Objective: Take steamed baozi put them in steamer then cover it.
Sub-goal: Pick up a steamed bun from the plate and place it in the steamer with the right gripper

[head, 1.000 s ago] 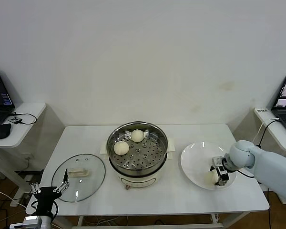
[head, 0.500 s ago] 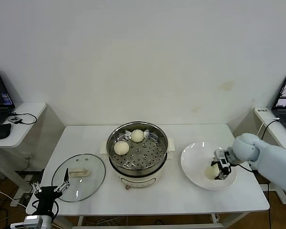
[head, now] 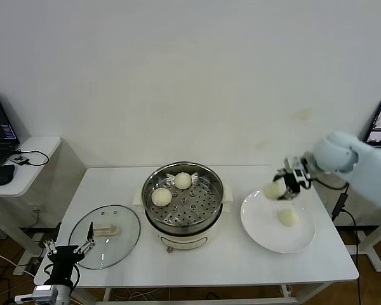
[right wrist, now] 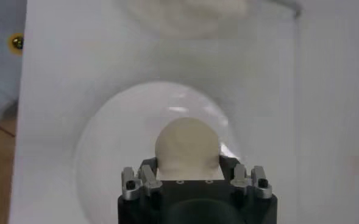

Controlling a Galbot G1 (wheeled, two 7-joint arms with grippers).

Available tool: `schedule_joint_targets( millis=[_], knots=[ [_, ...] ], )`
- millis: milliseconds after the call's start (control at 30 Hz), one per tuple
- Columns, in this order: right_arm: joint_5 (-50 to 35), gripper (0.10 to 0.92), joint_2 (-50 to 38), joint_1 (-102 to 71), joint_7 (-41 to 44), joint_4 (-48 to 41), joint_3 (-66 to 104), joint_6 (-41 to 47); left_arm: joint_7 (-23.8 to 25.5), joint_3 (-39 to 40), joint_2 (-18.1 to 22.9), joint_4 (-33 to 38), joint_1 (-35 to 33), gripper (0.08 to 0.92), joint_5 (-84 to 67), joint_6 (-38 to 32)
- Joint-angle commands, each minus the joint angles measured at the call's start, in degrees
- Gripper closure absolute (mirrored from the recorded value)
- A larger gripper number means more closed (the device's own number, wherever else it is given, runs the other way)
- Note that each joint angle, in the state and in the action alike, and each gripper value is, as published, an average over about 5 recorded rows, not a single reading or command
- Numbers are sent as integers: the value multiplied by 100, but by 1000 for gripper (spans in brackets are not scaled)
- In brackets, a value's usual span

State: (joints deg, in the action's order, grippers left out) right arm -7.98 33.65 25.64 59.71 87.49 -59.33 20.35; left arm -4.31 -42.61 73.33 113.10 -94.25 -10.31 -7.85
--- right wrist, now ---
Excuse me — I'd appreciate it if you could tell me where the white steamed baozi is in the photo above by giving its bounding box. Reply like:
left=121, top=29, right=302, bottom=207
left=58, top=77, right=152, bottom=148
left=154, top=117, right=221, bottom=181

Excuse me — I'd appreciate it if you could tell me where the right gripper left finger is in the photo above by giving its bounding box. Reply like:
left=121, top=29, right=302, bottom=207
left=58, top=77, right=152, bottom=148
left=121, top=156, right=163, bottom=201

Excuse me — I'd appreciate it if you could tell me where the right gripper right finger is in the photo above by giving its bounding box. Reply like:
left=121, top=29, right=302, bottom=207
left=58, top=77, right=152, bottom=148
left=218, top=155, right=273, bottom=200

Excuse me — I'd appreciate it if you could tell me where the white round plate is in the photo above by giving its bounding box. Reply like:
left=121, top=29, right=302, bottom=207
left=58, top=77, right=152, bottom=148
left=74, top=80, right=244, bottom=224

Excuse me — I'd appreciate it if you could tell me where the light grey robot base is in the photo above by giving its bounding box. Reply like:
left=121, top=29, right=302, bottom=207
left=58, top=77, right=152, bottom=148
left=0, top=0, right=26, bottom=121

